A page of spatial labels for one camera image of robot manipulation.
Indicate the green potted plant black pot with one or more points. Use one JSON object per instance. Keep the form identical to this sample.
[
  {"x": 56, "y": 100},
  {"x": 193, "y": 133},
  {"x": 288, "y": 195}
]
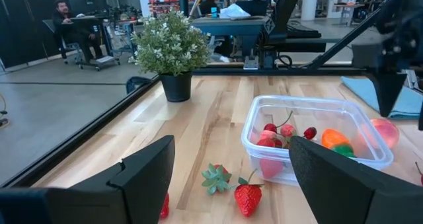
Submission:
[{"x": 168, "y": 45}]

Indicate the silver aluminium bar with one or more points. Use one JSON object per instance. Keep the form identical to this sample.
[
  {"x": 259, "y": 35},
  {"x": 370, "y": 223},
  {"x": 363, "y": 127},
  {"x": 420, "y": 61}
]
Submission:
[{"x": 413, "y": 80}]

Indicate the clear plastic tupperware container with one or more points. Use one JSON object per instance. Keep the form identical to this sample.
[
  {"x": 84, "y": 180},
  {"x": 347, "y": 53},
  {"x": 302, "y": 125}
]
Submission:
[{"x": 314, "y": 118}]

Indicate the black desk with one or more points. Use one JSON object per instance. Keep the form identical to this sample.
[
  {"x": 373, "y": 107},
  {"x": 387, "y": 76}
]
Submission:
[{"x": 86, "y": 20}]

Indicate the grey metal mounting bracket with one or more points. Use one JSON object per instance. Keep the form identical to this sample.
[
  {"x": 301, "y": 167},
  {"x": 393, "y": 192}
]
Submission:
[{"x": 251, "y": 64}]

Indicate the teal folded cloth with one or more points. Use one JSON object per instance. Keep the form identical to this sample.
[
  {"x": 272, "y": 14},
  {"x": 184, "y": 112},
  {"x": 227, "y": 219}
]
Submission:
[{"x": 358, "y": 92}]

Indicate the red storage shelf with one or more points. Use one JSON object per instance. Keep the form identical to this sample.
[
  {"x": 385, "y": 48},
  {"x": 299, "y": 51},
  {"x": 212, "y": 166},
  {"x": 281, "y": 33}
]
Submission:
[{"x": 162, "y": 6}]

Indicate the pink orange toy peach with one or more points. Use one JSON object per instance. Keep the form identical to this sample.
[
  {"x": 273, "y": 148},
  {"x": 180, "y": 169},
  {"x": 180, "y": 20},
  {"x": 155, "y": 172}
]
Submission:
[{"x": 386, "y": 133}]

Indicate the grey office chair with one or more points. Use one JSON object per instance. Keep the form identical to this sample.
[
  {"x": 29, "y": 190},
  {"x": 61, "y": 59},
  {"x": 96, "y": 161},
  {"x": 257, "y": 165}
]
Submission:
[{"x": 53, "y": 27}]

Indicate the black pole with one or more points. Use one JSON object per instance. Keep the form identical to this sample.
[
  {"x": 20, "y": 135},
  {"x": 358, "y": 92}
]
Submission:
[{"x": 183, "y": 1}]

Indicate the red toy cherry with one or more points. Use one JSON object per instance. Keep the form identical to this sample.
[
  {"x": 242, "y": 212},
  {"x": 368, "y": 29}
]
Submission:
[
  {"x": 310, "y": 133},
  {"x": 421, "y": 179},
  {"x": 270, "y": 128}
]

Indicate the red toy raspberry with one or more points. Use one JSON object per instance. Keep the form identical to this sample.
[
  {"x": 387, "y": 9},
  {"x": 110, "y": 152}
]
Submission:
[{"x": 288, "y": 131}]

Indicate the grey desk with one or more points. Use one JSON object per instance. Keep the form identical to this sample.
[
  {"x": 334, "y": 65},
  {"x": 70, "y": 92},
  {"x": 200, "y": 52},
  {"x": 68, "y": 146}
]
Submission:
[
  {"x": 224, "y": 27},
  {"x": 310, "y": 45}
]

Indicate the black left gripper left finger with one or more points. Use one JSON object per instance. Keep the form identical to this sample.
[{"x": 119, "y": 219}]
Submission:
[{"x": 132, "y": 197}]

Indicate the white bag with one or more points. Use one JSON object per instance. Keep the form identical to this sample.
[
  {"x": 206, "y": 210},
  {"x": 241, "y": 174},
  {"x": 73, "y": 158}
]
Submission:
[{"x": 233, "y": 12}]

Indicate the person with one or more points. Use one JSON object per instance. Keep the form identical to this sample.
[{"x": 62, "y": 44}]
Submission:
[
  {"x": 74, "y": 32},
  {"x": 209, "y": 4}
]

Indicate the small teal box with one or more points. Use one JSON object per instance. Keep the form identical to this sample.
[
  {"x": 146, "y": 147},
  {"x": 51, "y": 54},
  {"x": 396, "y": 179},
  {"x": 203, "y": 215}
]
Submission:
[{"x": 214, "y": 12}]

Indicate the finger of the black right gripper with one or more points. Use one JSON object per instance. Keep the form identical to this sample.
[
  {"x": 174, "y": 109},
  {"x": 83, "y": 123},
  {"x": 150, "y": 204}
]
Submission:
[
  {"x": 421, "y": 116},
  {"x": 386, "y": 92}
]

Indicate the black aluminium table frame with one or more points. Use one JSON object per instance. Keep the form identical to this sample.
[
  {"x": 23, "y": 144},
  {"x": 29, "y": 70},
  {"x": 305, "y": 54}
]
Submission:
[{"x": 231, "y": 71}]

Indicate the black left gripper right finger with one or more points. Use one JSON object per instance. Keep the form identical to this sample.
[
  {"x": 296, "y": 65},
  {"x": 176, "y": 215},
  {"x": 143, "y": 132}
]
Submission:
[{"x": 337, "y": 201}]

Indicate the orange toy carrot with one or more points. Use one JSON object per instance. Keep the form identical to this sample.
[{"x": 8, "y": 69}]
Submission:
[{"x": 333, "y": 138}]

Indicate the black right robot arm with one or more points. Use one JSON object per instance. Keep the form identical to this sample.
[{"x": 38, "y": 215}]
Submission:
[{"x": 284, "y": 9}]

